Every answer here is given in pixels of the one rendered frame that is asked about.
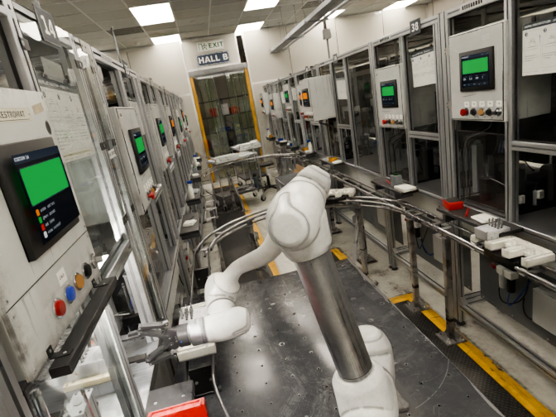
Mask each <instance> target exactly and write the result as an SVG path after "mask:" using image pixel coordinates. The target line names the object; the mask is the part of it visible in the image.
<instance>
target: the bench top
mask: <svg viewBox="0 0 556 417"><path fill-rule="evenodd" d="M335 264H336V267H337V269H338V273H339V275H340V278H341V280H342V283H343V287H344V289H345V291H346V294H347V297H348V300H349V303H350V305H351V307H352V311H353V313H354V316H355V319H356V321H357V325H358V326H360V325H371V326H375V327H377V328H378V329H380V330H381V331H382V332H383V333H384V334H385V335H386V336H387V338H388V340H389V341H390V343H391V347H392V352H393V357H394V363H395V388H396V389H397V390H398V392H399V393H400V395H401V397H402V398H403V399H404V400H405V401H407V402H408V403H409V407H410V409H409V410H408V411H406V412H399V417H505V416H504V415H503V414H502V413H501V412H500V411H499V410H498V409H497V408H496V407H495V406H494V405H493V404H492V403H491V402H490V401H489V400H488V399H487V398H486V397H485V396H484V395H483V394H482V393H481V392H480V391H479V390H478V389H477V388H476V387H475V386H474V385H473V384H472V383H471V382H470V381H469V380H468V379H467V378H466V377H465V376H464V375H463V374H462V373H461V372H460V371H459V370H458V369H457V368H456V367H455V366H454V365H453V363H452V362H451V361H450V360H449V359H448V358H447V357H446V356H445V355H444V354H443V353H442V352H441V351H440V350H439V349H438V348H437V347H436V346H435V345H434V344H433V343H432V342H431V341H430V340H429V339H428V338H427V337H426V336H425V335H423V334H422V333H421V332H420V330H419V329H418V328H417V327H416V326H415V325H414V324H413V323H412V322H411V321H410V320H409V319H408V318H407V317H405V316H404V314H403V313H402V312H401V311H400V310H399V309H398V308H397V307H396V306H395V305H394V304H393V303H392V302H391V301H390V300H389V299H388V298H387V297H386V296H385V295H384V294H383V293H382V292H381V290H380V289H379V288H378V287H377V286H376V285H375V284H374V283H373V282H372V281H371V280H370V279H369V278H368V277H367V276H366V275H365V274H364V273H363V272H362V271H361V270H360V269H359V268H358V267H357V266H356V265H355V264H354V263H353V262H352V261H351V260H350V259H349V258H346V259H342V260H339V261H335ZM261 281H262V283H260V282H261ZM284 294H286V295H284ZM237 306H239V307H243V308H246V309H247V310H248V312H249V315H250V318H251V327H250V330H249V331H248V332H246V333H244V334H243V335H241V336H239V337H236V338H233V339H230V340H227V341H223V342H218V343H216V349H217V353H214V359H215V362H216V368H215V375H216V378H217V382H218V385H219V386H222V390H223V391H221V392H219V394H220V396H221V398H222V400H223V403H224V405H225V407H226V409H227V412H228V414H229V416H230V417H341V416H340V414H339V411H338V404H337V401H336V397H335V394H334V390H333V383H332V380H333V375H334V372H335V371H336V367H335V366H334V363H333V359H332V357H331V355H330V352H329V350H328V347H327V344H326V342H325V340H324V336H323V334H322V332H321V330H320V327H319V324H318V321H317V319H316V317H315V315H314V311H313V309H312V307H311V304H310V302H309V299H308V296H307V294H306V292H305V289H304V286H303V284H302V281H301V279H300V276H299V273H298V271H292V272H287V273H285V274H281V275H277V276H271V277H267V278H264V279H260V280H254V281H250V282H247V283H243V284H240V288H239V291H238V293H237V300H236V301H235V307H237ZM293 313H295V314H293ZM203 397H204V399H205V402H206V405H207V408H208V417H225V416H224V414H223V412H222V409H221V407H220V405H219V403H218V399H217V397H216V395H215V394H212V395H206V396H203ZM203 397H200V398H203Z"/></svg>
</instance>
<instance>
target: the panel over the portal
mask: <svg viewBox="0 0 556 417"><path fill-rule="evenodd" d="M220 39H223V44H224V49H219V50H209V51H204V52H198V48H197V44H196V43H199V42H204V41H214V40H220ZM181 43H182V47H183V51H184V55H185V62H186V65H187V70H188V72H191V71H197V70H206V69H212V68H217V67H222V66H228V65H237V64H241V61H240V56H239V51H238V47H237V38H236V34H235V33H233V32H232V33H226V34H221V35H215V36H205V37H199V38H193V39H188V40H182V41H181ZM225 50H228V53H229V57H230V61H231V62H227V63H222V64H216V65H207V66H201V67H198V64H197V60H196V55H203V54H208V53H214V52H219V51H225Z"/></svg>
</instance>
